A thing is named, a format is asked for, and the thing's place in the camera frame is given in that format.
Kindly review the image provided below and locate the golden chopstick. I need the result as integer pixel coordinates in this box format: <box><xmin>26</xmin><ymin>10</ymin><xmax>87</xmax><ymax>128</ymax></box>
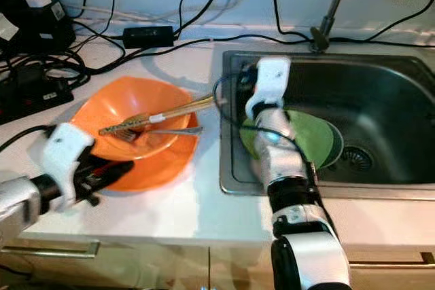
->
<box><xmin>99</xmin><ymin>93</ymin><xmax>215</xmax><ymax>134</ymax></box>
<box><xmin>103</xmin><ymin>98</ymin><xmax>224</xmax><ymax>137</ymax></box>

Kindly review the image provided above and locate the black power adapter brick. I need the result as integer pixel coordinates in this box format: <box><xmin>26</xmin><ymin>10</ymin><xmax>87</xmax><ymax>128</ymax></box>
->
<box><xmin>122</xmin><ymin>25</ymin><xmax>176</xmax><ymax>50</ymax></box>

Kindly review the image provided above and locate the black power strip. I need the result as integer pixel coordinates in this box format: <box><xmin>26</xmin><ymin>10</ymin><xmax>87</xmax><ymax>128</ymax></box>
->
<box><xmin>0</xmin><ymin>73</ymin><xmax>77</xmax><ymax>125</ymax></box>

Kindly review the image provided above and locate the black battery charger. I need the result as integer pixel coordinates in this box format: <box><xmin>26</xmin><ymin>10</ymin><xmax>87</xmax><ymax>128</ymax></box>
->
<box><xmin>0</xmin><ymin>0</ymin><xmax>77</xmax><ymax>57</ymax></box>

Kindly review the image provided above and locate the orange plastic plate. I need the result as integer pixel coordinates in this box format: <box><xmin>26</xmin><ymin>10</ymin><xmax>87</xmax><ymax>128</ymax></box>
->
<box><xmin>102</xmin><ymin>134</ymin><xmax>200</xmax><ymax>193</ymax></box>

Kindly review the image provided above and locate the grey metal faucet pipe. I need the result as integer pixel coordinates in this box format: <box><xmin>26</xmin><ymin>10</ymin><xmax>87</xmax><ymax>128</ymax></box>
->
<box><xmin>310</xmin><ymin>0</ymin><xmax>355</xmax><ymax>53</ymax></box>

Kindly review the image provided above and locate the sink drain strainer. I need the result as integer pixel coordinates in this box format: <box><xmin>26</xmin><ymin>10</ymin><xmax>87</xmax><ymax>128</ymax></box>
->
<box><xmin>340</xmin><ymin>143</ymin><xmax>375</xmax><ymax>175</ymax></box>

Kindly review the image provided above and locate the metal drawer handle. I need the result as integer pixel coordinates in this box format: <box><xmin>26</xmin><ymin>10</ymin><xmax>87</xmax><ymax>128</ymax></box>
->
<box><xmin>347</xmin><ymin>252</ymin><xmax>435</xmax><ymax>268</ymax></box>
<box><xmin>0</xmin><ymin>238</ymin><xmax>101</xmax><ymax>259</ymax></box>

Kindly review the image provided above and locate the orange plastic bowl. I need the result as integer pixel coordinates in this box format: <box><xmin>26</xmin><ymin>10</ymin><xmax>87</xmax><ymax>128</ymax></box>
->
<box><xmin>71</xmin><ymin>75</ymin><xmax>198</xmax><ymax>162</ymax></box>

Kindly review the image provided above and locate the green plate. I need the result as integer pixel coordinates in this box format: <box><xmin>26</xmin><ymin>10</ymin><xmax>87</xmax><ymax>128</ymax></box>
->
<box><xmin>239</xmin><ymin>109</ymin><xmax>345</xmax><ymax>171</ymax></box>

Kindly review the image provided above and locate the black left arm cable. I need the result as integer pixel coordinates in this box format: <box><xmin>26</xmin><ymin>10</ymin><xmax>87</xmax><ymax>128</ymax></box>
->
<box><xmin>0</xmin><ymin>124</ymin><xmax>50</xmax><ymax>152</ymax></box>

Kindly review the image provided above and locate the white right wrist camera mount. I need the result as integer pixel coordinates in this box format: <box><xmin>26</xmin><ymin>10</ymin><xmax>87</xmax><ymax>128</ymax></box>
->
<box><xmin>245</xmin><ymin>57</ymin><xmax>292</xmax><ymax>120</ymax></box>

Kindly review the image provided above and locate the stainless steel sink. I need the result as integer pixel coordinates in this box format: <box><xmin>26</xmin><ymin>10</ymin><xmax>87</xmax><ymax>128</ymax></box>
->
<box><xmin>219</xmin><ymin>50</ymin><xmax>435</xmax><ymax>202</ymax></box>

